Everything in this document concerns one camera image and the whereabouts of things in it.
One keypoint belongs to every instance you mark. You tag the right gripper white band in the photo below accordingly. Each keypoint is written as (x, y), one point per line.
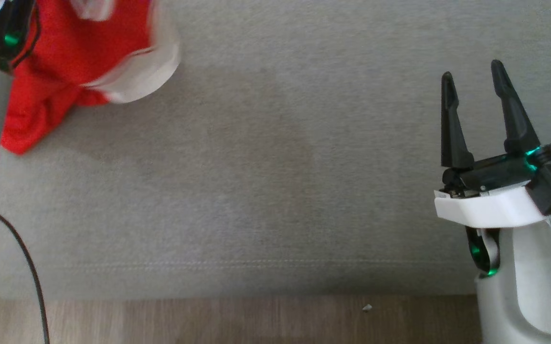
(490, 205)

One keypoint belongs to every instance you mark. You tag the red garment with white trim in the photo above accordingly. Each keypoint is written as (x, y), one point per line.
(65, 57)

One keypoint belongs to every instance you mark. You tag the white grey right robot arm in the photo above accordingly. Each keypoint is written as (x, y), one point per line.
(524, 286)

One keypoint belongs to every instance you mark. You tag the grey fabric sofa seat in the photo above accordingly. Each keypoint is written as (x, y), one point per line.
(275, 143)

